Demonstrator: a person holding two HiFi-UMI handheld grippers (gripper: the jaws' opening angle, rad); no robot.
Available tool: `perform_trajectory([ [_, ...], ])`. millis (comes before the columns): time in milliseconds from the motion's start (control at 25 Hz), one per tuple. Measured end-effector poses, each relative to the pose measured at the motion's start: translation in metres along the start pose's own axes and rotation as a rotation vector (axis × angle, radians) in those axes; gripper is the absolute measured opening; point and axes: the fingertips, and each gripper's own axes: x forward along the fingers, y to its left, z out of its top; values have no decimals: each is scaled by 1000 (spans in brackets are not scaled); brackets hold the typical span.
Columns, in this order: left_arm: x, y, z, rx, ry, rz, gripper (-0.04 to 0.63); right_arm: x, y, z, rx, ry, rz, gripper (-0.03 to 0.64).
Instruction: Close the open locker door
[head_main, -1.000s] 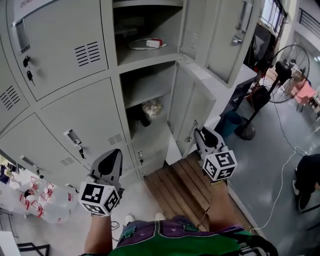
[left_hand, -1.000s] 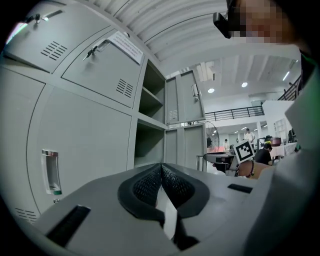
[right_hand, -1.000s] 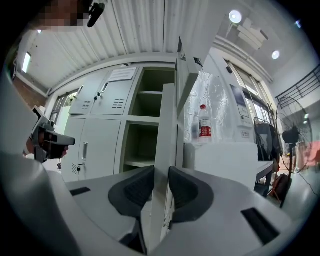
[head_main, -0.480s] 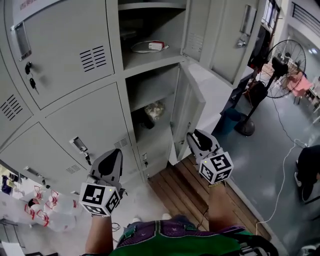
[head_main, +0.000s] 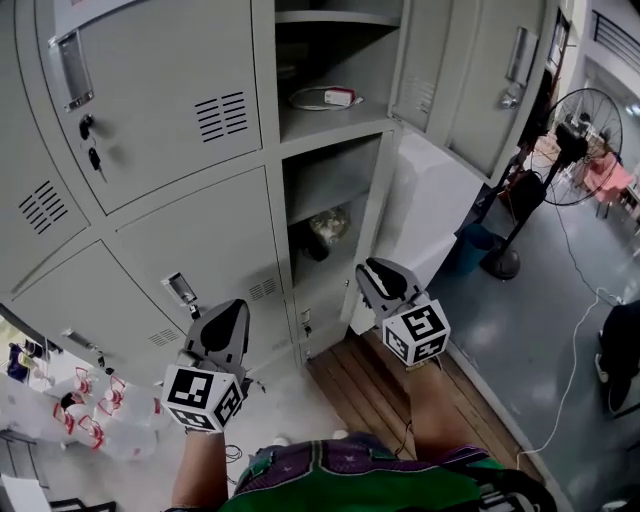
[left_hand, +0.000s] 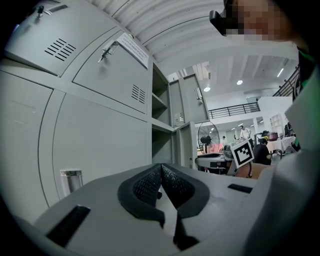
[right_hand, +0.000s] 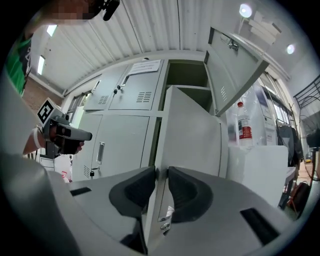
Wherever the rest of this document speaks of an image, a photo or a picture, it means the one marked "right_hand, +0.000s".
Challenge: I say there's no black head-worn camera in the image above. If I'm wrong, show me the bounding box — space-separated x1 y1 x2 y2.
95 0 121 22

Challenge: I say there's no clear bottle with red cap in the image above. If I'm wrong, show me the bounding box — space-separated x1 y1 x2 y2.
235 101 254 149

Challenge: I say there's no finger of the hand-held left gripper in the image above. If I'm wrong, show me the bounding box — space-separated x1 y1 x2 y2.
65 126 93 142

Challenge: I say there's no white paper notice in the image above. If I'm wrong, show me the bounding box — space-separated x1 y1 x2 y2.
126 59 161 76

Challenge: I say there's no grey metal locker door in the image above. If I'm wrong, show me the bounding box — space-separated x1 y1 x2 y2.
144 84 230 252

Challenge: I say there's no person's left forearm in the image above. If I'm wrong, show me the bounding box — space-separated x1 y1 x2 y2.
22 126 47 156

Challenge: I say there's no person's green shirt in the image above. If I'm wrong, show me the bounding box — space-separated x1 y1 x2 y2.
4 33 34 96

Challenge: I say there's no black metal railing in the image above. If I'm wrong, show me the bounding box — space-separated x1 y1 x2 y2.
292 74 320 110

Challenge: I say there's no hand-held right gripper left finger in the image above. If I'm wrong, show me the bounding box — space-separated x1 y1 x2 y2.
69 166 157 255

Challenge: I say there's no black chair with jacket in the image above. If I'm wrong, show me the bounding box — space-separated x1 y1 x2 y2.
275 118 304 168

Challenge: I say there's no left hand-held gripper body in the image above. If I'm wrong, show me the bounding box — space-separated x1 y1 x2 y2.
36 98 74 160

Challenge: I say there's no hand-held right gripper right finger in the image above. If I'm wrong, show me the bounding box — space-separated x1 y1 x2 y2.
149 165 301 256

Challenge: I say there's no white box table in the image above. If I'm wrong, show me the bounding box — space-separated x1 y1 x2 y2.
227 144 297 209

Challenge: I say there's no grey metal locker cabinet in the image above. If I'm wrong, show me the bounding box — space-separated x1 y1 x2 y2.
71 58 229 181

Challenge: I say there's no stack of white boxes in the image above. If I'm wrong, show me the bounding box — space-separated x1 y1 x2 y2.
247 10 283 45

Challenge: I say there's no grey locker door with key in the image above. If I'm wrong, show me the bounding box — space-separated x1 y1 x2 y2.
203 26 270 117

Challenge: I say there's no brown bag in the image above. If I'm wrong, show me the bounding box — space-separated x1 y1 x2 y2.
286 181 312 215

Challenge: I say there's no person's left hand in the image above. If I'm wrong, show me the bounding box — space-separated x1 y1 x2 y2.
58 139 85 155

